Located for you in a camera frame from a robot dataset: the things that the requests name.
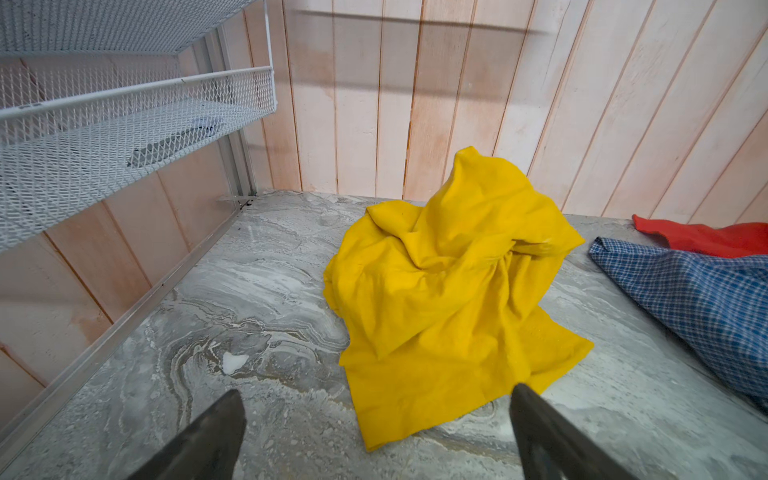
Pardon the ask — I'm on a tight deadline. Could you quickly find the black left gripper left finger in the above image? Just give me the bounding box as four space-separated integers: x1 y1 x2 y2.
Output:
129 389 247 479

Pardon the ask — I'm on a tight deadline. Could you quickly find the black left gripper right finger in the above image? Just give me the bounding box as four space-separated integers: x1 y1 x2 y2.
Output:
509 384 635 479

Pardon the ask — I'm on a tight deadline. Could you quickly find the yellow cloth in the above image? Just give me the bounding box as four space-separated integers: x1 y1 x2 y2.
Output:
324 147 593 451

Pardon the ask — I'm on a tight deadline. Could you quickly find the blue checkered cloth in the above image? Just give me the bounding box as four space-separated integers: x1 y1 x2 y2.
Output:
589 237 767 410

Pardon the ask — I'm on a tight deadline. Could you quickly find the red cloth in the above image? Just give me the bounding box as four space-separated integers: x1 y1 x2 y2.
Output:
632 215 767 258

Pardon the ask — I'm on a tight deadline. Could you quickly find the dark item on shelf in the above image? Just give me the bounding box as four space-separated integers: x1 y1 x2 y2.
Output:
126 116 224 168

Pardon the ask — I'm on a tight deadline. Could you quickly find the white wire mesh shelf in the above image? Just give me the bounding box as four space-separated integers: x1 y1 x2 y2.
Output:
1 1 278 250

